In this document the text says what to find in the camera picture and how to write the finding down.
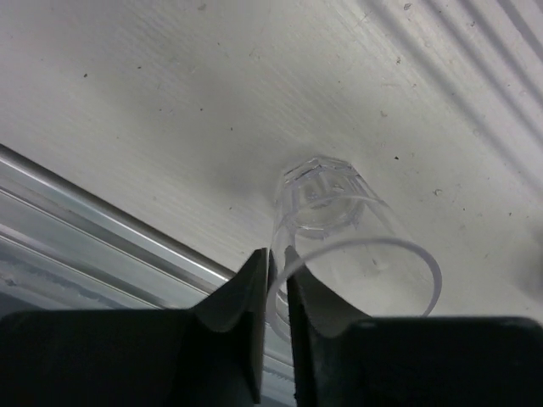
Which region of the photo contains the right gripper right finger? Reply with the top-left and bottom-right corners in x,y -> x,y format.
285,248 -> 542,406

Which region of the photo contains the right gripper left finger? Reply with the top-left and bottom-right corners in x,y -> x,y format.
1,249 -> 268,406

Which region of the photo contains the clear glass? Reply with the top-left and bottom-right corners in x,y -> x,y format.
266,156 -> 442,341

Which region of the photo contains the aluminium mounting rail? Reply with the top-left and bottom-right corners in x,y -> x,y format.
0,142 -> 294,382

